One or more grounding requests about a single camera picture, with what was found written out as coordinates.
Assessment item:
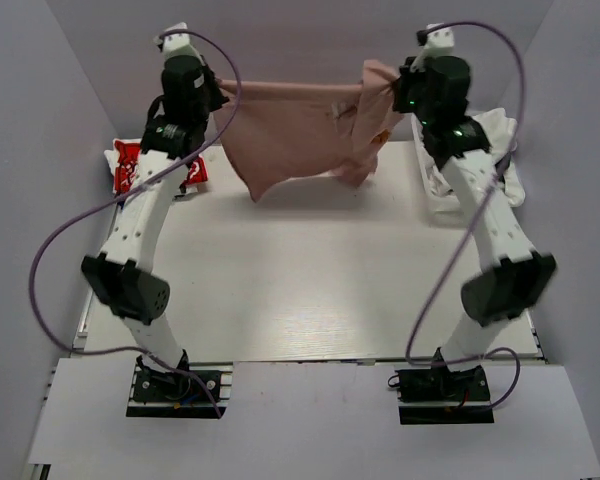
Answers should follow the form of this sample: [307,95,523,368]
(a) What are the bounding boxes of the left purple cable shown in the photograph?
[28,30,244,417]

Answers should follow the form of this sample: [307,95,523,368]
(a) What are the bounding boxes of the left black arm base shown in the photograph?
[126,356,234,419]

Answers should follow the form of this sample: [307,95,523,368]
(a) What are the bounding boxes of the green and white t shirt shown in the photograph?
[499,152,526,208]

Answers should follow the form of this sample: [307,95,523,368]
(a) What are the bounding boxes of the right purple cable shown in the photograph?
[404,20,526,412]

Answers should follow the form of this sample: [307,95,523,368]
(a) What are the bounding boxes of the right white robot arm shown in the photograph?
[393,55,557,399]

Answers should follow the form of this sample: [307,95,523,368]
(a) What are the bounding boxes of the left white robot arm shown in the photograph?
[81,54,227,399]

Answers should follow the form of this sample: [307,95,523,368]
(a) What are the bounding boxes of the pink t shirt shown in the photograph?
[214,60,402,201]

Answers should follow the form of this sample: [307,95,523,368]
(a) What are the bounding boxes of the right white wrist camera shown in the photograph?
[411,24,455,71]

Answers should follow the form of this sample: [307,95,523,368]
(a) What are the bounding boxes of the folded red coca-cola t shirt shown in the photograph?
[104,138,209,199]

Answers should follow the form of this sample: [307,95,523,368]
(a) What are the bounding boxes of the purple cable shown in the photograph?
[28,30,244,417]
[404,20,526,412]

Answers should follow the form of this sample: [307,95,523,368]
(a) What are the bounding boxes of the white plastic basket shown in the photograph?
[411,115,466,229]

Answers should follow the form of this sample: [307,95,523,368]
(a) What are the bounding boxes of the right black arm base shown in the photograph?
[387,366,494,426]

